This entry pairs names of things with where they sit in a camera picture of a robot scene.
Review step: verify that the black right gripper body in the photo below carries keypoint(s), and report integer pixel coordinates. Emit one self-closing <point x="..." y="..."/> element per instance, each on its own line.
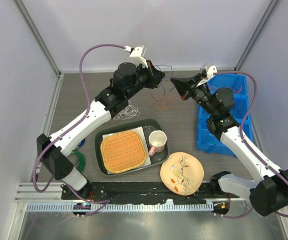
<point x="200" y="94"/>

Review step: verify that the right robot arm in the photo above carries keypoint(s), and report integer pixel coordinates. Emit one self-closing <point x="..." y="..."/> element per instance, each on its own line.
<point x="267" y="192"/>

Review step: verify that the pink ceramic mug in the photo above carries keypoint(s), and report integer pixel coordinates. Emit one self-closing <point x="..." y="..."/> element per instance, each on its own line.
<point x="157" y="141"/>

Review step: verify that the blue tape roll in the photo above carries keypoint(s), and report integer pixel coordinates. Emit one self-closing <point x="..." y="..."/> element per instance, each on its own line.
<point x="82" y="142"/>

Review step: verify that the blue plastic compartment bin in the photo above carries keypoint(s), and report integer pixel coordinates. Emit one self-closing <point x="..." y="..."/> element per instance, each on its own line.
<point x="207" y="142"/>

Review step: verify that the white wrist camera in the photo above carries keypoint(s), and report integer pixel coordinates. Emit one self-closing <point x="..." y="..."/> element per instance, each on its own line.
<point x="136" y="54"/>
<point x="208" y="71"/>

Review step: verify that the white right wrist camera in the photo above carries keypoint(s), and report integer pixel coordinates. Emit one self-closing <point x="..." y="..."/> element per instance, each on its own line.
<point x="208" y="71"/>

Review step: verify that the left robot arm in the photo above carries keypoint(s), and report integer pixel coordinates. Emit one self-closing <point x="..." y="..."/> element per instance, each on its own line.
<point x="128" y="79"/>

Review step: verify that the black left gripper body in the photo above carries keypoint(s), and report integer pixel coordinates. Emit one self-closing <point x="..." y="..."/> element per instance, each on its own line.
<point x="147" y="76"/>

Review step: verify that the orange woven basket mat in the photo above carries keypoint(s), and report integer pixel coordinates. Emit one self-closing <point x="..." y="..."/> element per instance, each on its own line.
<point x="122" y="151"/>

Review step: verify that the bird pattern ceramic plate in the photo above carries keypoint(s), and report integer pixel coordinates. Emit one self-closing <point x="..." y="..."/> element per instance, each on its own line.
<point x="182" y="173"/>

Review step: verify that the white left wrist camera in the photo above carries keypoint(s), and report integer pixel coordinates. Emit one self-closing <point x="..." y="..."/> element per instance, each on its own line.
<point x="136" y="54"/>

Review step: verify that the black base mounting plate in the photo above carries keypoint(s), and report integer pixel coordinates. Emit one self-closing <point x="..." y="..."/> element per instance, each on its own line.
<point x="147" y="193"/>

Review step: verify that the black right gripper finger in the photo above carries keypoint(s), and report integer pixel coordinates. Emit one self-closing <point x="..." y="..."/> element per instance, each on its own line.
<point x="199" y="77"/>
<point x="182" y="85"/>

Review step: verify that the aluminium front rail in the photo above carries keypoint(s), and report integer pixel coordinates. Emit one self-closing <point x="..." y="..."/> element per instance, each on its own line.
<point x="57" y="198"/>

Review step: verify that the green tape roll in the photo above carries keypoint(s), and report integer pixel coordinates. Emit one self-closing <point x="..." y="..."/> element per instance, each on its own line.
<point x="80" y="166"/>

